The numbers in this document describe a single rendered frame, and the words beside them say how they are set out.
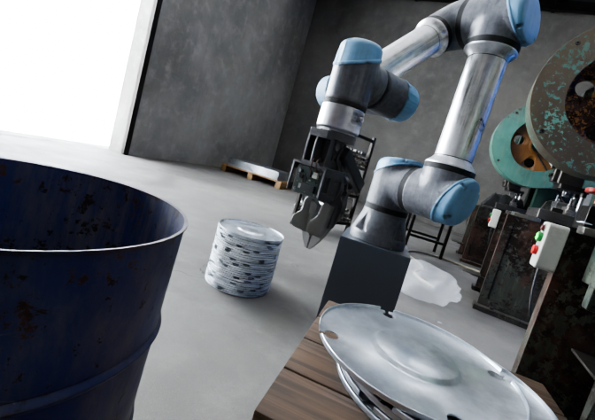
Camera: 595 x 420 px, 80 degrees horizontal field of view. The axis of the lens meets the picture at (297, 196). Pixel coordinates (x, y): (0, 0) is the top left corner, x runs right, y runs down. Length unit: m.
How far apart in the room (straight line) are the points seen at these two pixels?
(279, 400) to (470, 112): 0.70
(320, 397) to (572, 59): 2.27
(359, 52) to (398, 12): 7.95
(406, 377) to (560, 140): 2.01
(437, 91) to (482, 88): 6.97
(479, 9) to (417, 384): 0.79
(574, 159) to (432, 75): 5.81
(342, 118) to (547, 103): 1.91
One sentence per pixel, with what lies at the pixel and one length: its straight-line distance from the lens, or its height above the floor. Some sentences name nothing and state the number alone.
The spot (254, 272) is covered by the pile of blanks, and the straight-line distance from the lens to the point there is 1.50.
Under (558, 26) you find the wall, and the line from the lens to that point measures 8.36.
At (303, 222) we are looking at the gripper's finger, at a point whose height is 0.50.
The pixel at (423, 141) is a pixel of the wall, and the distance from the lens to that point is 7.70.
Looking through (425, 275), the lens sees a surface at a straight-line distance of 2.20.
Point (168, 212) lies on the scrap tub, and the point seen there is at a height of 0.47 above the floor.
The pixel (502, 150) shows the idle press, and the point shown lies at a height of 1.20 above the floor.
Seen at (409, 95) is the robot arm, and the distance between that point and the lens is 0.70.
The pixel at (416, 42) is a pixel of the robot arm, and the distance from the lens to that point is 0.93.
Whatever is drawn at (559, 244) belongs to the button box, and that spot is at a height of 0.58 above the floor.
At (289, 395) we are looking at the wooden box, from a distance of 0.47.
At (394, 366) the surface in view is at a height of 0.39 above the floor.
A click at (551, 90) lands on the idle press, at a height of 1.32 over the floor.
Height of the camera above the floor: 0.62
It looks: 6 degrees down
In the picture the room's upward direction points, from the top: 16 degrees clockwise
